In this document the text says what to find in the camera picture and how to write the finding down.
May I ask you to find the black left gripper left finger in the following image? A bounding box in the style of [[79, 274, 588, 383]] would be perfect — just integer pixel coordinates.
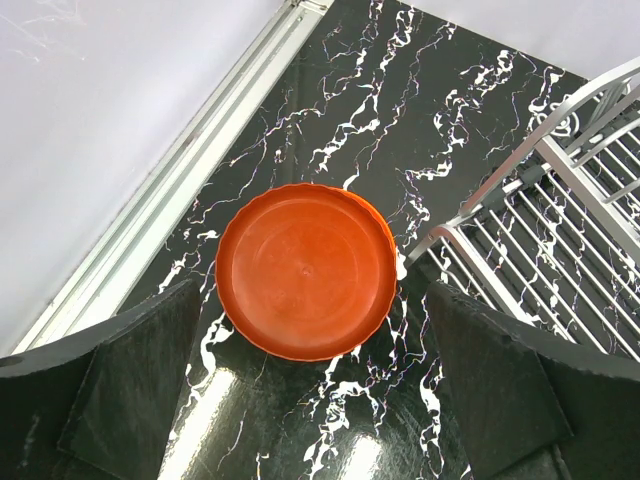
[[1, 280, 200, 479]]

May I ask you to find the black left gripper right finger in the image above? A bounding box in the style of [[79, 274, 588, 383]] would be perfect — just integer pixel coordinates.
[[427, 282, 639, 479]]

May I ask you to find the orange round plastic plate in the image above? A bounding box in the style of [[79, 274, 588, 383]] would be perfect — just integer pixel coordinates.
[[215, 183, 397, 362]]

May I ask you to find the aluminium frame rail left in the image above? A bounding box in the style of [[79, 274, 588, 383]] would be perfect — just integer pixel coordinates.
[[10, 1, 331, 355]]

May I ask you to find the silver wire dish rack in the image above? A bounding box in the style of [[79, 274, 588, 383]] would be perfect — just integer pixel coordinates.
[[408, 60, 639, 359]]

